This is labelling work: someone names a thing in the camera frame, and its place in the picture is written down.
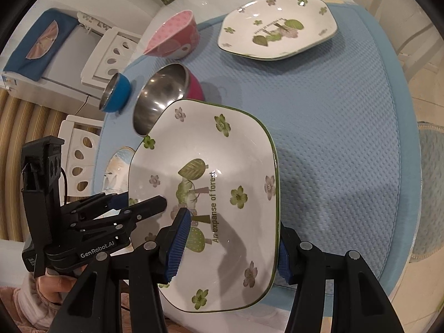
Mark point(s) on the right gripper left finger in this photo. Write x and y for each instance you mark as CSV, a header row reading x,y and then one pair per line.
x,y
94,303

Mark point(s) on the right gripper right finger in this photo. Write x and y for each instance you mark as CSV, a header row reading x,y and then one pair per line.
x,y
359,302

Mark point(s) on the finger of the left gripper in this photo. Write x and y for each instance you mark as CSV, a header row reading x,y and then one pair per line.
x,y
97,204
116,221

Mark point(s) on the round sunflower ceramic plate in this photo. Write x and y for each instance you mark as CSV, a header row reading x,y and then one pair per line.
x,y
117,171

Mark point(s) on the square floral plate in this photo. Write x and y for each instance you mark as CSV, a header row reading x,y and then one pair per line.
x,y
271,30
221,164

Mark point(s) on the blue steel bowl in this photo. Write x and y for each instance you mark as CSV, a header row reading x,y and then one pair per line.
x,y
116,94

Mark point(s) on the magenta steel bowl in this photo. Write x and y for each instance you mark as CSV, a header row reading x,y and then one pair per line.
x,y
169,84

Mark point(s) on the pink polka dot bowl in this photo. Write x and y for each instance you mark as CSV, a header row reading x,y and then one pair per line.
x,y
176,38

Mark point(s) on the person left hand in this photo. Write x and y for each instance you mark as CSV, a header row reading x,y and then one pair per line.
x,y
55,287

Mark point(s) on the white chair near left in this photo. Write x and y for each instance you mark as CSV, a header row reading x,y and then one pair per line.
x,y
81,143

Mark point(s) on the white chair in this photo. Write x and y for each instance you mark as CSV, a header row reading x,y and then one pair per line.
x,y
110,55
81,143

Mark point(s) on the white chair far left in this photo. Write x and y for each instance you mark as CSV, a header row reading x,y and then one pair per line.
x,y
110,55

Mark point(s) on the blue cloth with fan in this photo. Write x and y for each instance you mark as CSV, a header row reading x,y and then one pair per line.
x,y
40,44

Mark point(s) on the blue textured table mat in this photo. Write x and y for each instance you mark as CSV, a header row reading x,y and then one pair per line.
x,y
340,115

